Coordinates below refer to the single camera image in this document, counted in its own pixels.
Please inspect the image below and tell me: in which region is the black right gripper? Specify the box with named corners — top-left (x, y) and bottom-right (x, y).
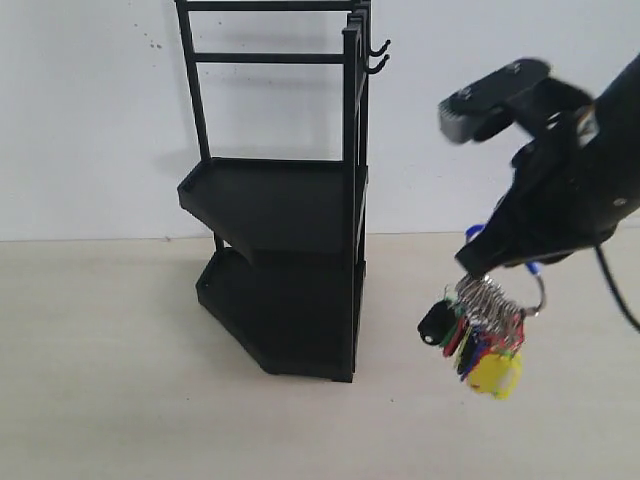
top-left (454, 79), bottom-right (639, 276)

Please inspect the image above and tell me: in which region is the bunch of colourful key tags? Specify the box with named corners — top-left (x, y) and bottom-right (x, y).
top-left (417, 262), bottom-right (547, 400)

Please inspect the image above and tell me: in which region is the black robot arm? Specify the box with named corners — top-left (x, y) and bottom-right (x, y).
top-left (448, 58), bottom-right (639, 277)

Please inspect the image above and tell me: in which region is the black two-tier storage rack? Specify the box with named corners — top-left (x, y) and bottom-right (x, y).
top-left (175, 1), bottom-right (389, 383)

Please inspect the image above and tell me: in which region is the black metal hook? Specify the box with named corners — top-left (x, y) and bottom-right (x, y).
top-left (364, 54), bottom-right (390, 76)
top-left (368, 39), bottom-right (392, 58)

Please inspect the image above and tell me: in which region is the black wrist camera on gripper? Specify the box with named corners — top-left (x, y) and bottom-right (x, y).
top-left (438, 57), bottom-right (551, 145)

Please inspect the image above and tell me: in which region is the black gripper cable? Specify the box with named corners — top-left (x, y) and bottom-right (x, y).
top-left (593, 244), bottom-right (640, 334)

